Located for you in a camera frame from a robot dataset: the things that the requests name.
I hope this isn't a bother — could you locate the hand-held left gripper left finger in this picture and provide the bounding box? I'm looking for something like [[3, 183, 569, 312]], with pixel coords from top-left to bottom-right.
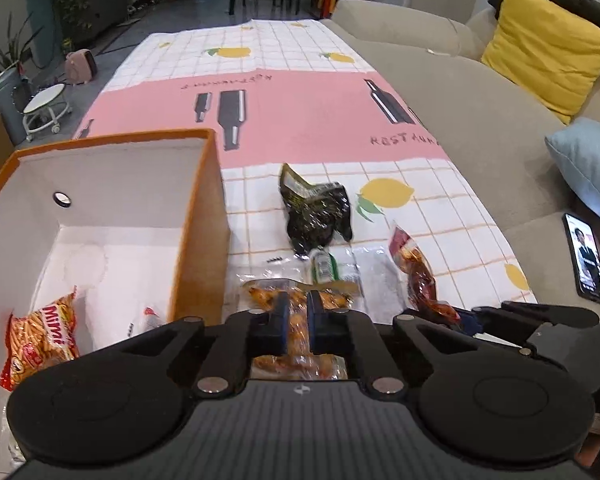
[[115, 292, 291, 398]]

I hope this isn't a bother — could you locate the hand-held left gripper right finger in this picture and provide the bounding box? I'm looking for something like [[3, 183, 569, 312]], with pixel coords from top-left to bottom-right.
[[307, 291, 485, 398]]

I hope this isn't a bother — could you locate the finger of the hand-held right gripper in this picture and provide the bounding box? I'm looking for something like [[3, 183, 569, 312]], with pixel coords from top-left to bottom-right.
[[457, 310, 531, 356], [472, 301, 600, 333]]

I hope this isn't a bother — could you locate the clear nut snack packet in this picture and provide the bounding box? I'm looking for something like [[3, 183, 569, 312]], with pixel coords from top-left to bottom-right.
[[242, 280, 353, 381]]

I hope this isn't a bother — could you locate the green sausage packet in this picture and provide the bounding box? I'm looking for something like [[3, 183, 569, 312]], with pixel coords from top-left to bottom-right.
[[307, 247, 341, 283]]

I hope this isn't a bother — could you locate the dried meat packet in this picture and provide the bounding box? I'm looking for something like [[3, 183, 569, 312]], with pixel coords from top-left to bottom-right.
[[387, 222, 463, 323]]

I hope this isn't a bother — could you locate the dark green snack packet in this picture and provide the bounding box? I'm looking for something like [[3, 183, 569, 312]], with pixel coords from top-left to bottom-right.
[[279, 162, 355, 256]]

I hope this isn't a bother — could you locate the orange cardboard box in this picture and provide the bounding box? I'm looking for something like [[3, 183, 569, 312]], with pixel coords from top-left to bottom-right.
[[0, 128, 232, 480]]

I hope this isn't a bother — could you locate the stick snack bag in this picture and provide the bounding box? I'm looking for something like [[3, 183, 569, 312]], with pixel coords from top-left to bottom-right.
[[0, 287, 81, 392]]

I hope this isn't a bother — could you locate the black smartphone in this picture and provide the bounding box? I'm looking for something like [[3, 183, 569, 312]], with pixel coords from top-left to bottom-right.
[[562, 212, 600, 305]]

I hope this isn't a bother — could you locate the light blue pillow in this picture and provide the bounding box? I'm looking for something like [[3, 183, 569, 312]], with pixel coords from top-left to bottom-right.
[[545, 117, 600, 231]]

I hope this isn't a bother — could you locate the lemon print checked tablecloth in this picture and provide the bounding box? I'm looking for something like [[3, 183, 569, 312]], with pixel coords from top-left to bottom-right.
[[72, 19, 538, 381]]

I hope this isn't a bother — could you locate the beige sofa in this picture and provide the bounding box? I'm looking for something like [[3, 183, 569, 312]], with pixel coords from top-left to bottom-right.
[[320, 0, 600, 401]]

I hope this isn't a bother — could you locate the yellow pillow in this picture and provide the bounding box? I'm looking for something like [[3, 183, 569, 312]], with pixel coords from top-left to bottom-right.
[[481, 0, 600, 126]]

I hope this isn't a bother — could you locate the white rolling stool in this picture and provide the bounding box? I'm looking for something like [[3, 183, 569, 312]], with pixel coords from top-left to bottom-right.
[[22, 84, 73, 142]]

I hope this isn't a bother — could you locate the pink heater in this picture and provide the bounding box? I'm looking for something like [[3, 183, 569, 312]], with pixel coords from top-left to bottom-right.
[[64, 49, 98, 85]]

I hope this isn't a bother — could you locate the grey trash bin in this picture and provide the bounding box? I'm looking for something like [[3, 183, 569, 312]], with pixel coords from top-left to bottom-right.
[[0, 67, 33, 146]]

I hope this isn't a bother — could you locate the long-leaf potted plant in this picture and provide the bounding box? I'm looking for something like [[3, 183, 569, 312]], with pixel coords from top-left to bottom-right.
[[0, 12, 46, 91]]

